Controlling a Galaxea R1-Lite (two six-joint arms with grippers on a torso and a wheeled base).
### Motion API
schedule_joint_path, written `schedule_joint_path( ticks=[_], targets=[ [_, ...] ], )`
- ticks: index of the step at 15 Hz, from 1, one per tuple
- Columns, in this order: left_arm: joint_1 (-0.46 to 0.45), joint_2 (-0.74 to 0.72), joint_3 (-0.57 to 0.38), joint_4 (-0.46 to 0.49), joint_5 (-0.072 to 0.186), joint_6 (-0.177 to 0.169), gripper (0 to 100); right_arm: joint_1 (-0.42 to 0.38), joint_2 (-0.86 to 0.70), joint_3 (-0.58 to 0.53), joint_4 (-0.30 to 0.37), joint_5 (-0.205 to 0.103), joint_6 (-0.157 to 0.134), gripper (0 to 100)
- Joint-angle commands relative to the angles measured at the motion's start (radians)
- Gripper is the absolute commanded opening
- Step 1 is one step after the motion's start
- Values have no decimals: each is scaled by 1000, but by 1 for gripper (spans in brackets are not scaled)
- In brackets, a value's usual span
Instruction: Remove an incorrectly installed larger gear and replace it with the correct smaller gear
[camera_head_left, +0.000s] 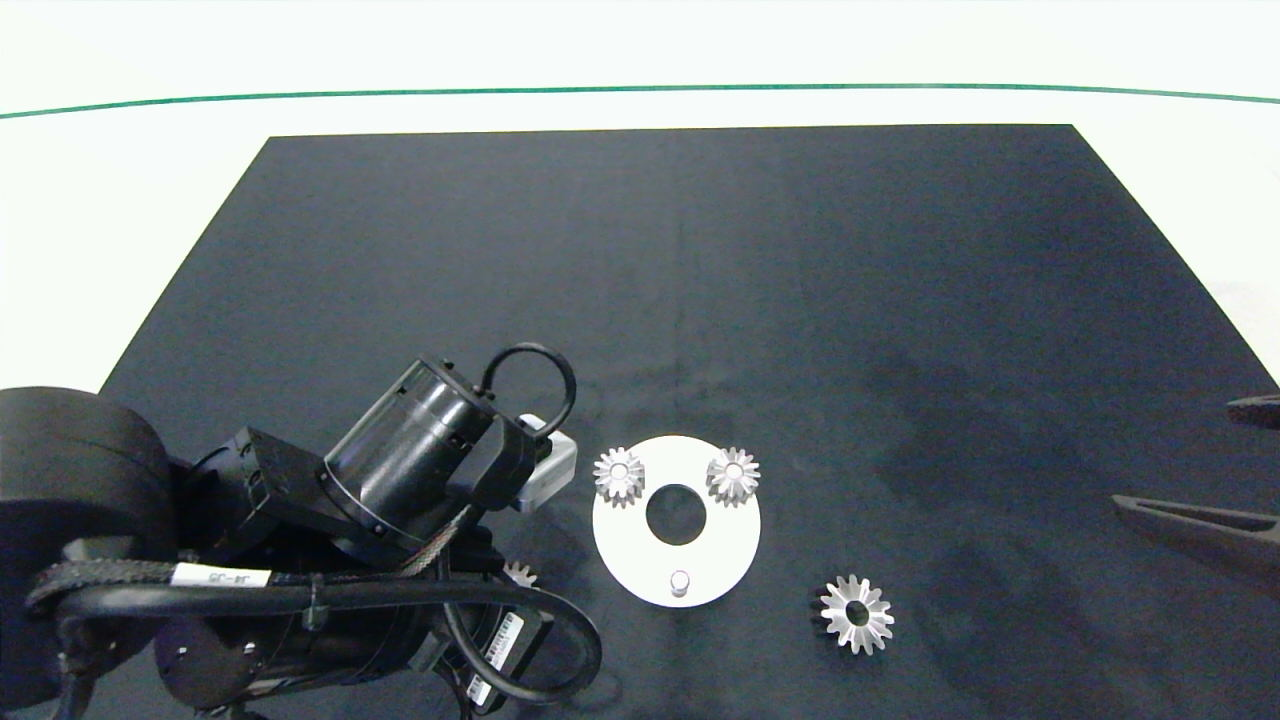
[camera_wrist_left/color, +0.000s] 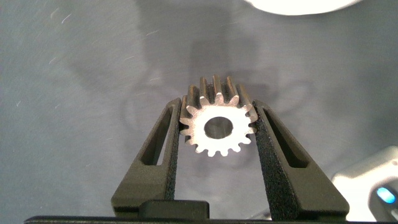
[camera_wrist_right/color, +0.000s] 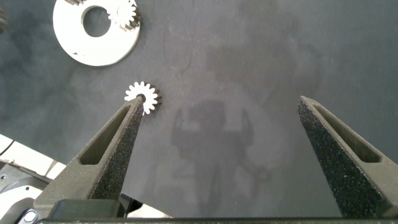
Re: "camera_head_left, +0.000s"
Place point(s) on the small steel gear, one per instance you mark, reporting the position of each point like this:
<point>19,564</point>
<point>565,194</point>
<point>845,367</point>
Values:
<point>605,470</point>
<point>520,574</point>
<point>747,471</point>

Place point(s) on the large steel gear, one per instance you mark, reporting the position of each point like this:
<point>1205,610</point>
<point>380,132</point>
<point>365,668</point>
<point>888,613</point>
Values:
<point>879,616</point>

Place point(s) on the round white plate with pins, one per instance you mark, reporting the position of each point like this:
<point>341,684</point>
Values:
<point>625,545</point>

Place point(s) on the dark mat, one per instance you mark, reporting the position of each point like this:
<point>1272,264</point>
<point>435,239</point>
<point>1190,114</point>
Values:
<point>800,300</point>

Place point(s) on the silver boxy wrist camera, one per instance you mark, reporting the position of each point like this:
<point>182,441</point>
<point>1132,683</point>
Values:
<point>552,470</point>

